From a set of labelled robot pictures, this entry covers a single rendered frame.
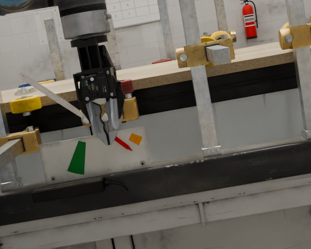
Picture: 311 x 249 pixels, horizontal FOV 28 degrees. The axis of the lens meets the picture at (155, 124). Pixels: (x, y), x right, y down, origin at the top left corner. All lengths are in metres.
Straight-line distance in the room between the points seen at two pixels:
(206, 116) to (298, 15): 0.32
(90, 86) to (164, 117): 0.56
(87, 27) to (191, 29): 0.38
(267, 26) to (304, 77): 7.22
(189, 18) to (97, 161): 0.41
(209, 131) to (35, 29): 7.60
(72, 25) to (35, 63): 7.86
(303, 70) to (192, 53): 0.27
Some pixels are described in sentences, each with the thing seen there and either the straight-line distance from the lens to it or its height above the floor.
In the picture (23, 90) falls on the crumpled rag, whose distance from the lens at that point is 1.96.
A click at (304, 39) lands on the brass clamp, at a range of 1.50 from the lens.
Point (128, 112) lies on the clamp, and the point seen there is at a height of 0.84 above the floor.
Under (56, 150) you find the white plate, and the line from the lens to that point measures 1.51.
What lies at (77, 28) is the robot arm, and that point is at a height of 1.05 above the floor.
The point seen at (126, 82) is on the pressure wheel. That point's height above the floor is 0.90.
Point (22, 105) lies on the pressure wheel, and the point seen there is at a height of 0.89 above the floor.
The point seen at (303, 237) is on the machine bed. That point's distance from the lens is 1.86.
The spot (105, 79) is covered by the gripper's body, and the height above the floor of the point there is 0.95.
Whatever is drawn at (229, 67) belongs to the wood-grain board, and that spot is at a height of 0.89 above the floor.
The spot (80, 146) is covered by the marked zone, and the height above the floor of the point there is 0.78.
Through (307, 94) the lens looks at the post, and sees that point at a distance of 1.52.
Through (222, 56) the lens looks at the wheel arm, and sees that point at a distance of 1.23.
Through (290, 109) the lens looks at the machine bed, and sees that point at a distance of 1.74.
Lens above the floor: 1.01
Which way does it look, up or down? 8 degrees down
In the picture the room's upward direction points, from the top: 10 degrees counter-clockwise
